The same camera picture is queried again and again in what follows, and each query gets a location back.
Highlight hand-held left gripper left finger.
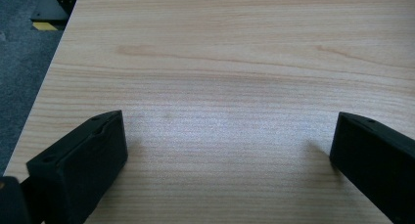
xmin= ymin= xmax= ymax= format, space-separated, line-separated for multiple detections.
xmin=25 ymin=110 xmax=129 ymax=224

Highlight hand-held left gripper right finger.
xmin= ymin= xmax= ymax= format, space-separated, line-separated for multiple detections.
xmin=329 ymin=112 xmax=415 ymax=224

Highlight yellow and black floor tape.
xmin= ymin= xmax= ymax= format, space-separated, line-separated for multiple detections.
xmin=31 ymin=21 xmax=60 ymax=32

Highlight black metal stand base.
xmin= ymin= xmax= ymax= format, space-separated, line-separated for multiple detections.
xmin=29 ymin=0 xmax=82 ymax=22

